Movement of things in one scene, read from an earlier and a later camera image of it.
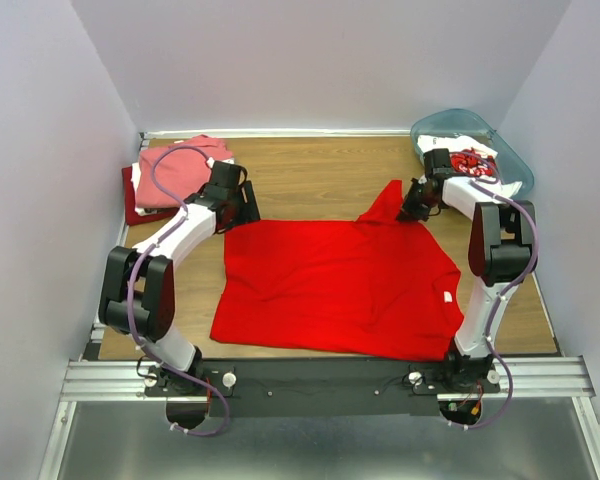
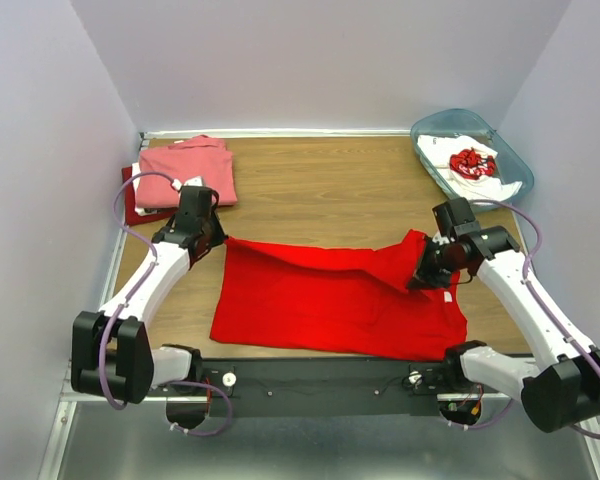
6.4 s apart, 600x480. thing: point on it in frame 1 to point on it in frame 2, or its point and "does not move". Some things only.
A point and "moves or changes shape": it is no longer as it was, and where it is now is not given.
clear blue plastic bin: x=478 y=150 does not move
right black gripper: x=408 y=211 to x=424 y=277
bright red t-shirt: x=375 y=288 moves or changes shape
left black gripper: x=249 y=212 to x=219 y=236
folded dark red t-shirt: x=132 y=215 does not move
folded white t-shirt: x=136 y=172 does not move
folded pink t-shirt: x=181 y=170 does not move
